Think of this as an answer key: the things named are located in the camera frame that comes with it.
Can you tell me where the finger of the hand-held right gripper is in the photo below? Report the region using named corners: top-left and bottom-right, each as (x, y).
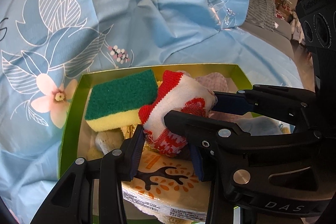
top-left (163, 110), bottom-right (323, 202)
top-left (214, 84), bottom-right (315, 130)

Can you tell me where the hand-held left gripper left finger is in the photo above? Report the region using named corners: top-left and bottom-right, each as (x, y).
top-left (30, 124), bottom-right (145, 224)

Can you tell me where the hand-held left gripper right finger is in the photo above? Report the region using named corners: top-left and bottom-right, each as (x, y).
top-left (188, 144), bottom-right (226, 224)

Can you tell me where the cream fluffy towel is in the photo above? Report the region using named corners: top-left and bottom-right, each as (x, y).
top-left (87, 124), bottom-right (147, 161)

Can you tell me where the red and white sock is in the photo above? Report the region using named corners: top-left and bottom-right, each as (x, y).
top-left (138, 70), bottom-right (218, 157)

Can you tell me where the green and yellow sponge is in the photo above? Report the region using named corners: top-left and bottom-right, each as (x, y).
top-left (85, 69), bottom-right (159, 132)

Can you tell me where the green cardboard box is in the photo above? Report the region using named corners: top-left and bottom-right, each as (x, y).
top-left (57, 63), bottom-right (254, 224)

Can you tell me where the grey sofa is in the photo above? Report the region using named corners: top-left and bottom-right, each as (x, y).
top-left (240, 21), bottom-right (298, 64)

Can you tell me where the grey striped cushion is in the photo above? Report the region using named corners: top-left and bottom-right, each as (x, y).
top-left (248, 0), bottom-right (277, 29)

